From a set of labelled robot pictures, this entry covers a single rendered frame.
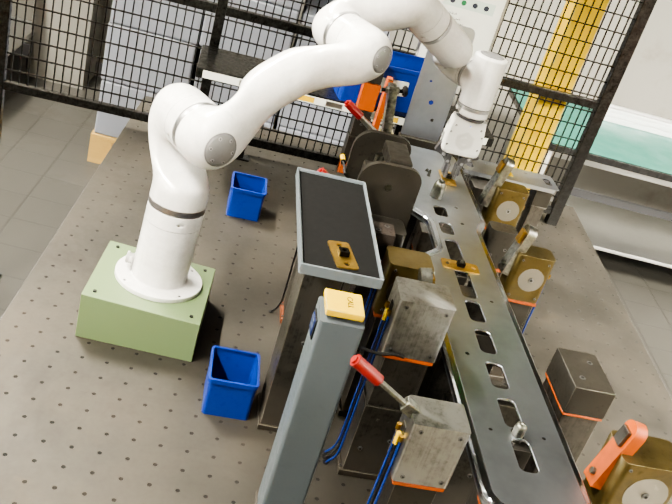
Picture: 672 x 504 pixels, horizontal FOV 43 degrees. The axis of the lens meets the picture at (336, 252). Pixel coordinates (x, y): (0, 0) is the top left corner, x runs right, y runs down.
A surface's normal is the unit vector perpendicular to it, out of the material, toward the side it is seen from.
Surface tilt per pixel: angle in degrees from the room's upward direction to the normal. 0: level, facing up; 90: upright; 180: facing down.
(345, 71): 110
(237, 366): 90
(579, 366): 0
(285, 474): 90
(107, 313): 90
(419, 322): 90
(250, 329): 0
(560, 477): 0
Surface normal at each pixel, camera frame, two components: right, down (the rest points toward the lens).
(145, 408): 0.26, -0.84
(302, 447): 0.05, 0.50
